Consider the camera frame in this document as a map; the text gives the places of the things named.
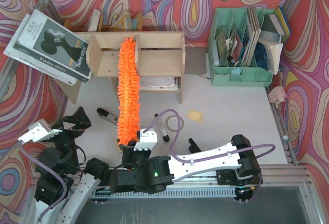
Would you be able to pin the orange microfiber duster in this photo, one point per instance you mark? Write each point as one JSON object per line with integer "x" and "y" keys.
{"x": 128, "y": 93}

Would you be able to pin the grey pocket calculator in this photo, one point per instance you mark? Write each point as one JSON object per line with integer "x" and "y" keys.
{"x": 118, "y": 145}

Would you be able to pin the yellow sticky note pad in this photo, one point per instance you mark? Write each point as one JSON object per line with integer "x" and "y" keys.
{"x": 195, "y": 116}

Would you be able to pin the Twins story magazine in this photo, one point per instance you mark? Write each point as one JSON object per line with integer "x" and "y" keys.
{"x": 50, "y": 43}

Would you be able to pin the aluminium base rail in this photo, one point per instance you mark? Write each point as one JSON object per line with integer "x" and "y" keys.
{"x": 276, "y": 175}

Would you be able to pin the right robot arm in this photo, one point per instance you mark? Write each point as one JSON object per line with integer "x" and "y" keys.
{"x": 235, "y": 159}

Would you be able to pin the green desk organizer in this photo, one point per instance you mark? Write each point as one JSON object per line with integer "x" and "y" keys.
{"x": 227, "y": 41}

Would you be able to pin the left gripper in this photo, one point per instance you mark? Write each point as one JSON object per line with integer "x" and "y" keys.
{"x": 68, "y": 131}

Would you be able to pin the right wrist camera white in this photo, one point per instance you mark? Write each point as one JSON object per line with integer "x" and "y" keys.
{"x": 146, "y": 140}

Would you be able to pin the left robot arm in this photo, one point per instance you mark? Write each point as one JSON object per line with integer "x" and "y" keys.
{"x": 63, "y": 188}

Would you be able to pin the black plastic clip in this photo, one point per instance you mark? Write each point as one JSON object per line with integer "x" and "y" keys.
{"x": 193, "y": 147}

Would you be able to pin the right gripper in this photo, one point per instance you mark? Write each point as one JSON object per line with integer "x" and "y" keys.
{"x": 129, "y": 149}

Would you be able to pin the black and white stapler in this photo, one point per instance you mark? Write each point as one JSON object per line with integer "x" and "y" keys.
{"x": 104, "y": 114}

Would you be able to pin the wooden bookshelf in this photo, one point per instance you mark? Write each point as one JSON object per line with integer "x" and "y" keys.
{"x": 157, "y": 54}

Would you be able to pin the open book beside organizer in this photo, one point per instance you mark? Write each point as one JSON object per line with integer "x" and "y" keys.
{"x": 273, "y": 51}

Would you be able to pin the white marker black cap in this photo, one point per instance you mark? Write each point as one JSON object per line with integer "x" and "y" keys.
{"x": 163, "y": 130}

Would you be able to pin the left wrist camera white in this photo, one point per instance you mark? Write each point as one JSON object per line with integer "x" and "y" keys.
{"x": 39, "y": 131}

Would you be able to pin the grey brown mat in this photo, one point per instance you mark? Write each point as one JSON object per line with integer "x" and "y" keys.
{"x": 195, "y": 62}

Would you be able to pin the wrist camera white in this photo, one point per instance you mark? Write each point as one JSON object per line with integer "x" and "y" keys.
{"x": 146, "y": 140}
{"x": 39, "y": 131}

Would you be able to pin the spiral notebook on lower shelf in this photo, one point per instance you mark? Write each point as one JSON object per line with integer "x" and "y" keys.
{"x": 159, "y": 83}

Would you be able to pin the blue yellow book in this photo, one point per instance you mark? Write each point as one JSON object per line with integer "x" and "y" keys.
{"x": 276, "y": 22}

